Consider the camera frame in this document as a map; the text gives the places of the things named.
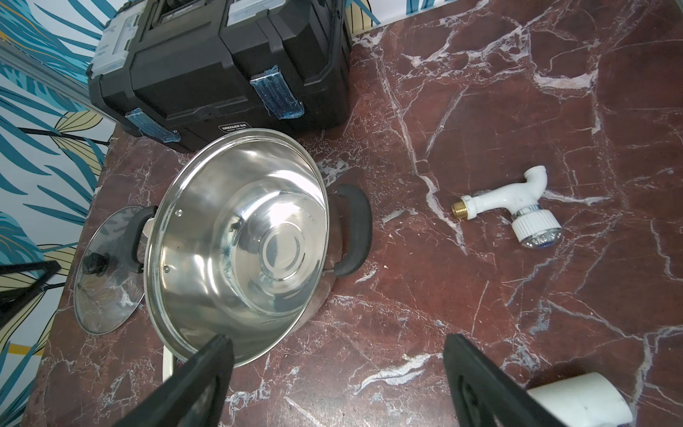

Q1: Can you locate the stainless steel pot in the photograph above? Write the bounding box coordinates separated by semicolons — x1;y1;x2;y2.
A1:
119;128;373;367

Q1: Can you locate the glass pot lid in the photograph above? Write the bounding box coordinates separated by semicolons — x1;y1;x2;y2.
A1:
73;206;157;336

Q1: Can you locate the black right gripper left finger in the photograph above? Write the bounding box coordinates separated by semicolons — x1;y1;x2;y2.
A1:
116;334;235;426

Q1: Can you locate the white plastic faucet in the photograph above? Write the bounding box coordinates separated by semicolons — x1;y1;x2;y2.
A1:
452;165;562;249

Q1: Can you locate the white pvc pipe fitting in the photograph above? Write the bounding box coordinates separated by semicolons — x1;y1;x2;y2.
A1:
528;373;634;427

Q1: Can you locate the black plastic toolbox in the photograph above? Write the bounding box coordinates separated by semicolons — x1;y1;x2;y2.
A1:
86;1;350;152

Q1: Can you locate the aluminium left corner post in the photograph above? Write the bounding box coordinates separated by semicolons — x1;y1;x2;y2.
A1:
1;40;113;120

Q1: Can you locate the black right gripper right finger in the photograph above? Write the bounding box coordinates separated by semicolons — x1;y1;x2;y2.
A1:
444;334;562;426

